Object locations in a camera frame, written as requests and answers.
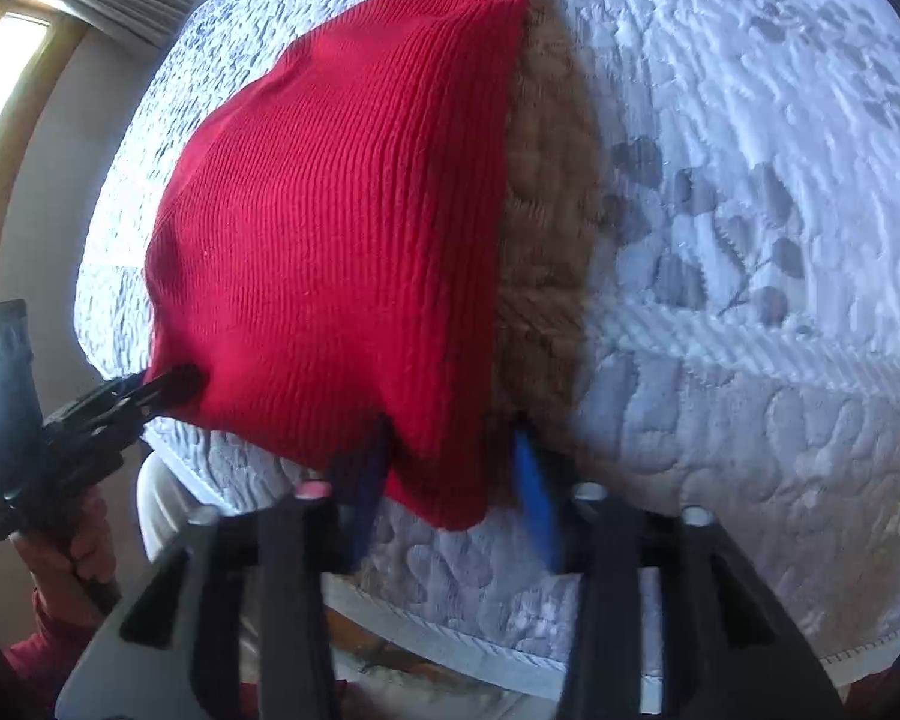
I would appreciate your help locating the grey curtain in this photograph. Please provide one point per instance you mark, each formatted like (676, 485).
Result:
(143, 26)

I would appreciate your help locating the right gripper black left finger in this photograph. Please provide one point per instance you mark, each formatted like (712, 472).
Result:
(358, 481)

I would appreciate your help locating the blue-grey quilted bedspread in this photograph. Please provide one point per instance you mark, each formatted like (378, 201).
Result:
(700, 292)

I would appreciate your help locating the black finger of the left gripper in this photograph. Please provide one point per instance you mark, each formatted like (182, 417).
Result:
(153, 395)

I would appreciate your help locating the person's left forearm red sleeve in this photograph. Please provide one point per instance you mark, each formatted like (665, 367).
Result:
(45, 659)

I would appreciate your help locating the person's left hand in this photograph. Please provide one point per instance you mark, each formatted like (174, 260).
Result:
(89, 556)

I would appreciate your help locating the window with wooden frame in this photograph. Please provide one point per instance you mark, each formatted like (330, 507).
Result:
(36, 44)

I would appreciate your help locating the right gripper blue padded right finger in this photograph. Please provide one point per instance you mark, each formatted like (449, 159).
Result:
(543, 482)

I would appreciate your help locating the red knit sweater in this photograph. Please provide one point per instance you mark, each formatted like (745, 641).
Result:
(326, 250)

